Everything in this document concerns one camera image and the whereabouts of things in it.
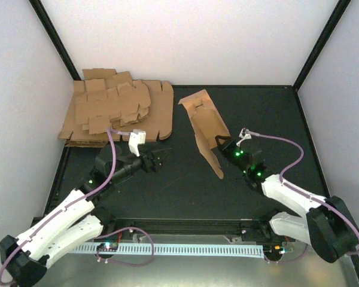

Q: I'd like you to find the brown cardboard box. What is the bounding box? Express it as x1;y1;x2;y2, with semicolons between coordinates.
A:
178;90;230;179

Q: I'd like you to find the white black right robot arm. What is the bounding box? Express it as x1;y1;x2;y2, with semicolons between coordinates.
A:
215;136;359;263

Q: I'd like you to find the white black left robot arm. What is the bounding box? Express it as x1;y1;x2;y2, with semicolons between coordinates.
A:
0;142;171;286

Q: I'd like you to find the stack of flat cardboard blanks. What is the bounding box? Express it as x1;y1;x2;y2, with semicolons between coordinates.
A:
58;68;174;147

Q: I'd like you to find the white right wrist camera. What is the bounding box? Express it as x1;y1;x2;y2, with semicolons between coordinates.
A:
236;128;252;149

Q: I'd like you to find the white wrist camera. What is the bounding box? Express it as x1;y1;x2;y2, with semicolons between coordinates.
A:
236;128;252;149
128;129;146;157

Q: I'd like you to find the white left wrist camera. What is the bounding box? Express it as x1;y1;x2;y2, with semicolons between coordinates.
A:
128;129;146;157

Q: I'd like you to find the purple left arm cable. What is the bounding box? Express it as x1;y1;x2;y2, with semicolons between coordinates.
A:
0;127;155;286

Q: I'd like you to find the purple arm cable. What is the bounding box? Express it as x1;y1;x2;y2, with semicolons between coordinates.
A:
0;127;155;286
242;128;359;265

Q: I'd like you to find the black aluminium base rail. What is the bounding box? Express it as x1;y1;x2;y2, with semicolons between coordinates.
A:
102;218;271;241

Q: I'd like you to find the white slotted cable duct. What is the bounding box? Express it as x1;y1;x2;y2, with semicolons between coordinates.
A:
70;242;264;259

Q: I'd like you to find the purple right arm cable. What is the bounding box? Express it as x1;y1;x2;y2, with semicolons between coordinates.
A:
242;128;359;265

